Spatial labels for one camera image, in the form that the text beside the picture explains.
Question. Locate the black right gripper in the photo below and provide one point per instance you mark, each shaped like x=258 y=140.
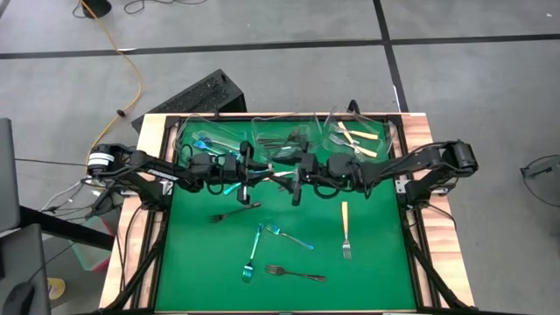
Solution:
x=345 y=172

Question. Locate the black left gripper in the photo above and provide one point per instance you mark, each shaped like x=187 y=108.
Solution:
x=227 y=168

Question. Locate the iridescent blue fork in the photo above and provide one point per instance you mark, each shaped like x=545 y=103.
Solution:
x=255 y=245
x=223 y=142
x=231 y=189
x=291 y=238

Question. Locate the iridescent blue spoon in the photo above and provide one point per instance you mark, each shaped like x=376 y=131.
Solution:
x=203 y=143

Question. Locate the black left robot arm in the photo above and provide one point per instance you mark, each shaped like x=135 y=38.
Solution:
x=149 y=168

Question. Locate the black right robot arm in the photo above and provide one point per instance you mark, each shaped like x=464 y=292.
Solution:
x=407 y=166

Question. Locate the clear plastic bin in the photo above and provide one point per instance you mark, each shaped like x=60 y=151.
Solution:
x=188 y=127
x=262 y=127
x=385 y=127

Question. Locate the green table mat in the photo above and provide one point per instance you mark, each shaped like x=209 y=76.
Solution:
x=372 y=289

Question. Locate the teal and pink crate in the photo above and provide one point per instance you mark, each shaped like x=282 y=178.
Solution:
x=89 y=258

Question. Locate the black desk leg bar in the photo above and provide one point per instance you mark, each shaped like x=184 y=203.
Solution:
x=65 y=227

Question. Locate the yellow round disc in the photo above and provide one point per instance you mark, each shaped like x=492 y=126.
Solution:
x=59 y=289

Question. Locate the black round base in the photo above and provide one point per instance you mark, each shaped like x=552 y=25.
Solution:
x=97 y=6

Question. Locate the grey desk top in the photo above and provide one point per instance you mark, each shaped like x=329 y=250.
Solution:
x=26 y=254

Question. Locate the grey flat panel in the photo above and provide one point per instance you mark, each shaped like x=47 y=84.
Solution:
x=9 y=175

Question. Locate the black computer mouse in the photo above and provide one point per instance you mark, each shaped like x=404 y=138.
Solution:
x=18 y=299

